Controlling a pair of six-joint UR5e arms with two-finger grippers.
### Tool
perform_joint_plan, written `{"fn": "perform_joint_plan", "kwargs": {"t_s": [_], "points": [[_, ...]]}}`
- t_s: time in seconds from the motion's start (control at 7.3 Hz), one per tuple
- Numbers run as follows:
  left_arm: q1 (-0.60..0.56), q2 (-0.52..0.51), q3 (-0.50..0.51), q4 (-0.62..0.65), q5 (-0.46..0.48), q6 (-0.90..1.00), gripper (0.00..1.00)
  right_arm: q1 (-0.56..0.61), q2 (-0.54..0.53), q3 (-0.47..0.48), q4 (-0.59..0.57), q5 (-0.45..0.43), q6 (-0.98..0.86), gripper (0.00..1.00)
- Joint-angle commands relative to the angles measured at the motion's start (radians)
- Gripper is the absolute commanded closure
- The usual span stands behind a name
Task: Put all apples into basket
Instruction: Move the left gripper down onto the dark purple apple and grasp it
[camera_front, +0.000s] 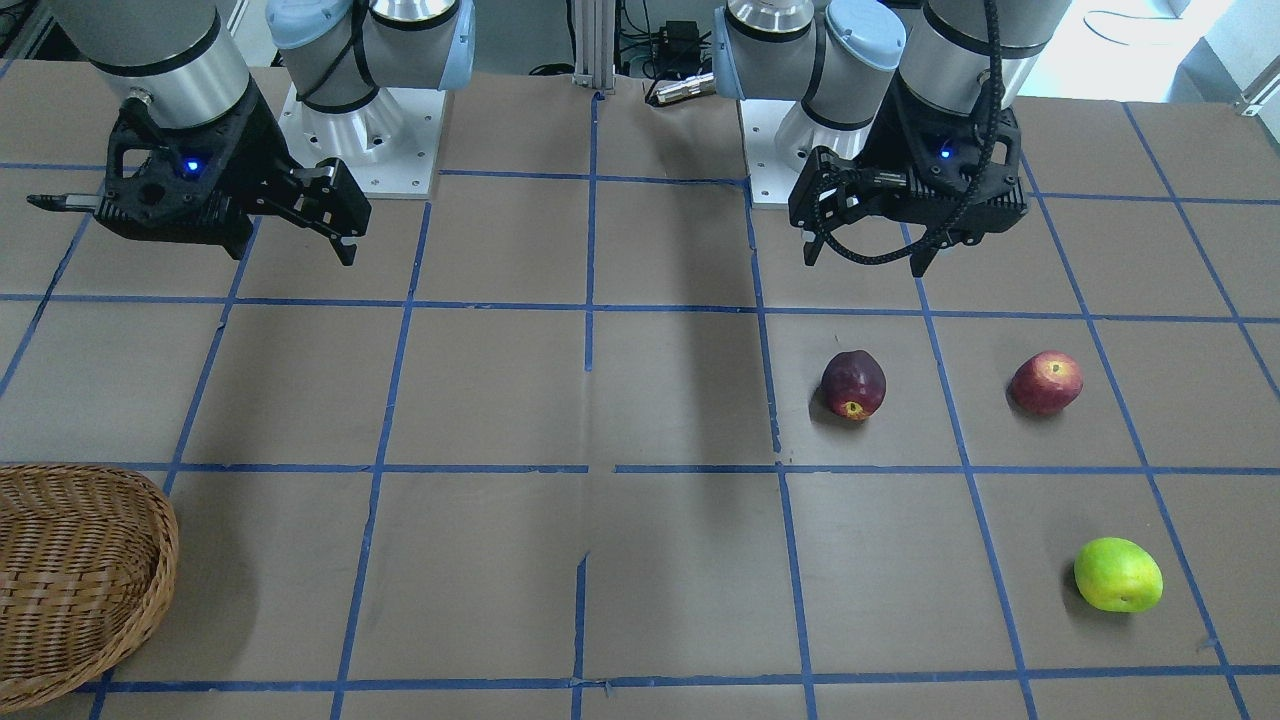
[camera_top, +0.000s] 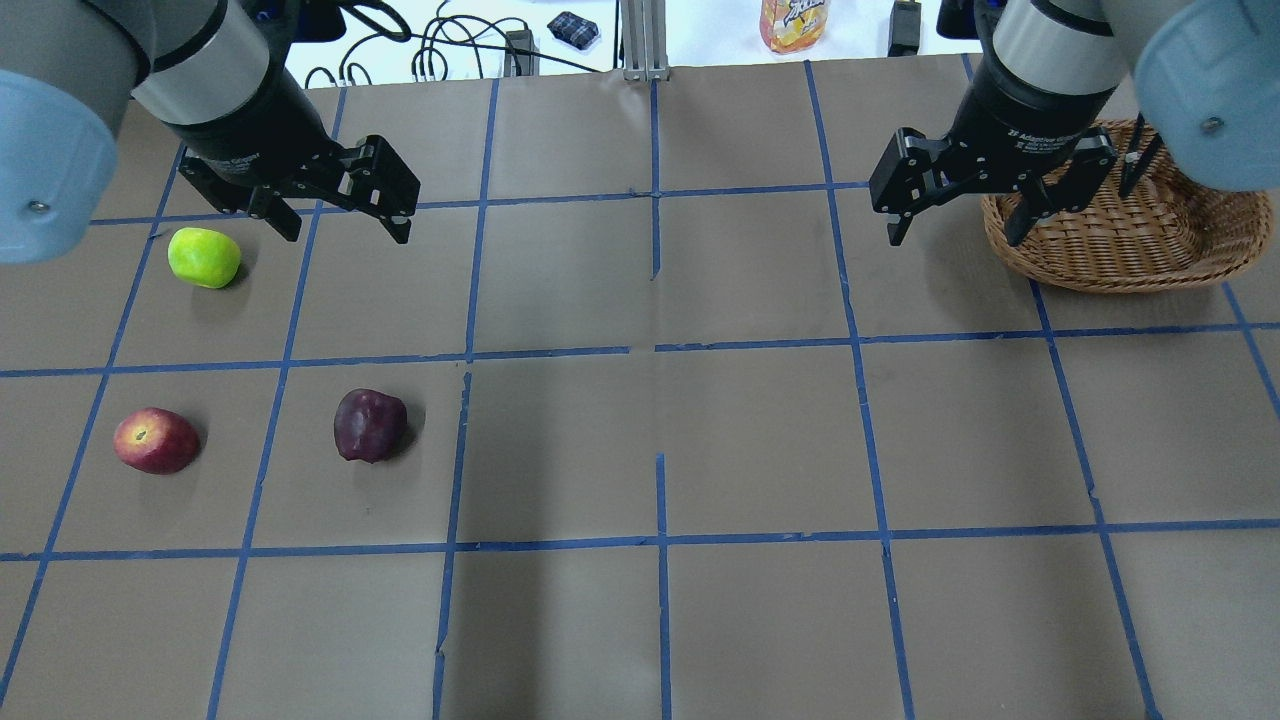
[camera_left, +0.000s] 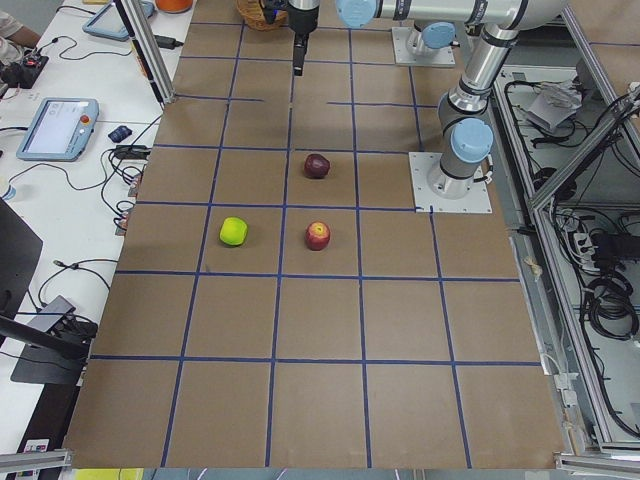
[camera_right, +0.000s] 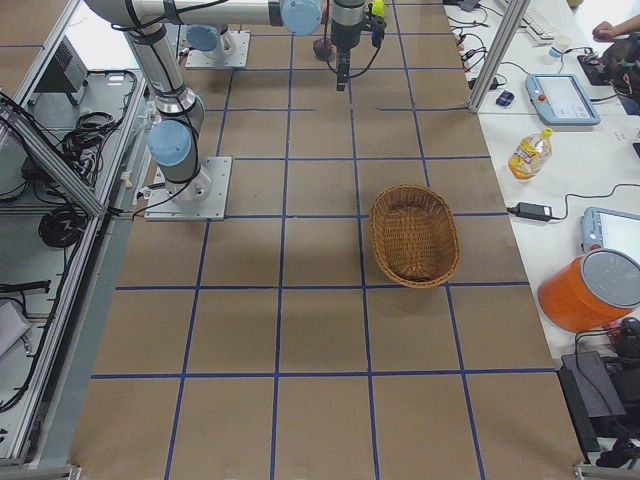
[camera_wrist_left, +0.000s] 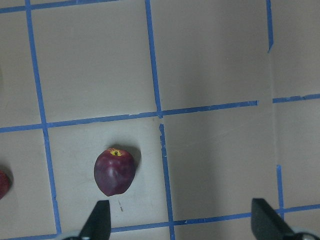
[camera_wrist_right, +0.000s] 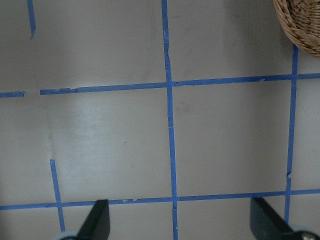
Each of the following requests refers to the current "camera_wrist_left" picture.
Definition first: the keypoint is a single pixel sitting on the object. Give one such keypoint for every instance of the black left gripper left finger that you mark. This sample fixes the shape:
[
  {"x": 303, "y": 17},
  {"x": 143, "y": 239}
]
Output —
[{"x": 98, "y": 224}]

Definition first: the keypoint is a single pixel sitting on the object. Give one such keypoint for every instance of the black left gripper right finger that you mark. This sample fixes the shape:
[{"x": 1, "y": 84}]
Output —
[{"x": 266, "y": 224}]

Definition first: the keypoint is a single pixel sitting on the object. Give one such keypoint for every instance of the dark purple apple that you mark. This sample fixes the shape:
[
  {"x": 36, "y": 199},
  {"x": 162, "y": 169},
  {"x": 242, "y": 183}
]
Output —
[{"x": 114, "y": 171}]

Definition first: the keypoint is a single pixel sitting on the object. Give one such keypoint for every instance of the red yellow apple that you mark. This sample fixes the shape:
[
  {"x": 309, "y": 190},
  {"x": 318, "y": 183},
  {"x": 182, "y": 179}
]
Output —
[{"x": 5, "y": 184}]

